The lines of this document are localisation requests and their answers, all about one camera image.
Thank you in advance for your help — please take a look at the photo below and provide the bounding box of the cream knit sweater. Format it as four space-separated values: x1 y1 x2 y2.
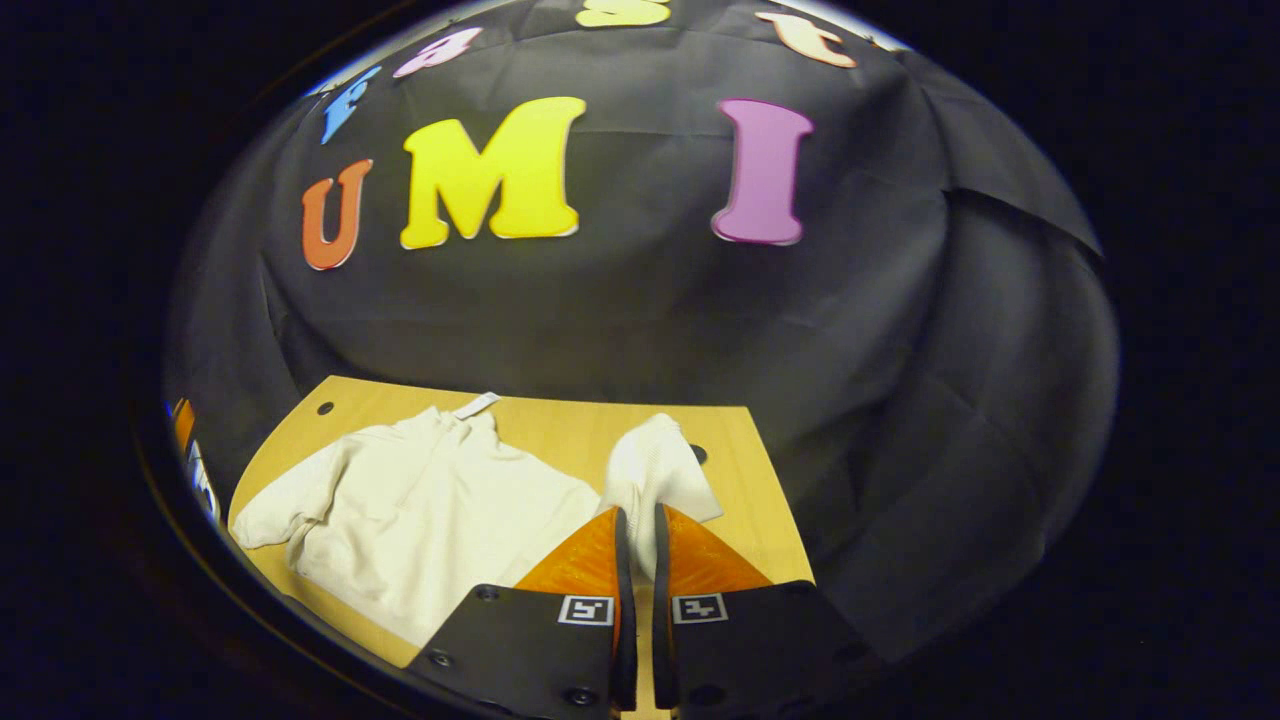
228 392 723 649

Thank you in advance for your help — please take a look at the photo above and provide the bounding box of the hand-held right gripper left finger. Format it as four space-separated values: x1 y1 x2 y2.
408 505 638 719

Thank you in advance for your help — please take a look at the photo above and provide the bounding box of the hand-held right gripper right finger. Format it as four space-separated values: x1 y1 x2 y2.
652 502 881 719

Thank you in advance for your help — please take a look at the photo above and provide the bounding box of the black backdrop cloth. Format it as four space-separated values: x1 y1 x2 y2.
165 0 1121 661

